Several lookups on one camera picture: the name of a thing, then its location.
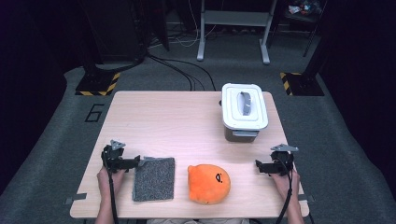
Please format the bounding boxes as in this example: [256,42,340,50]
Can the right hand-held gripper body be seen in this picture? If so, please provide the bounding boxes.
[270,143,299,176]

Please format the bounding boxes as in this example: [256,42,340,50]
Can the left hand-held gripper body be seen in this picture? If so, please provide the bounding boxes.
[101,139,127,174]

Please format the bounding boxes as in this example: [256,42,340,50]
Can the grey fuzzy cloth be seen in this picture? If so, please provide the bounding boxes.
[132,157,176,203]

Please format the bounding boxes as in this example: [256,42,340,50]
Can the orange plush toy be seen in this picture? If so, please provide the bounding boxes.
[187,163,232,205]

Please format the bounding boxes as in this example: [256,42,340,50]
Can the person's right hand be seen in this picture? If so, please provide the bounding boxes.
[270,169,301,200]

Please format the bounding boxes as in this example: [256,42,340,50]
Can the person's left hand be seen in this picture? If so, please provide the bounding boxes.
[96,167,125,195]

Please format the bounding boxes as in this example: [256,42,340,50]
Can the grey tape strip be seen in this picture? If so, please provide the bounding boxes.
[64,192,88,205]
[298,193,316,203]

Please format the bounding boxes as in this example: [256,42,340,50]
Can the black stand striped base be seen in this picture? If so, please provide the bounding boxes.
[279,31,328,97]
[75,62,121,97]

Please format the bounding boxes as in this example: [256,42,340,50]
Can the black equipment cabinet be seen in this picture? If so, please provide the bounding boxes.
[78,0,171,63]

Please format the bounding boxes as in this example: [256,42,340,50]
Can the colourful clutter on shelf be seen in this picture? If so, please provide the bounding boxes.
[288,1,321,16]

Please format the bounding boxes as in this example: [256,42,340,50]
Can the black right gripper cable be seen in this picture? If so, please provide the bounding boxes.
[275,157,295,224]

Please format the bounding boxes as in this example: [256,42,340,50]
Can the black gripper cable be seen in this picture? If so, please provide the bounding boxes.
[275,157,295,224]
[104,152,120,224]

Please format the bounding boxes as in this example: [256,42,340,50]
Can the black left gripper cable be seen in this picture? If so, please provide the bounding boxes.
[104,152,120,224]

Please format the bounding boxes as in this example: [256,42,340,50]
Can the black floor cables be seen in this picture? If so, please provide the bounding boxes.
[146,52,218,91]

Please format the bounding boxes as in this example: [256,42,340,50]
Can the white floor cable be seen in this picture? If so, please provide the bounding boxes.
[177,0,219,49]

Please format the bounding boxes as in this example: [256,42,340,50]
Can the white metal desk frame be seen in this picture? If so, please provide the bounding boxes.
[196,0,278,65]

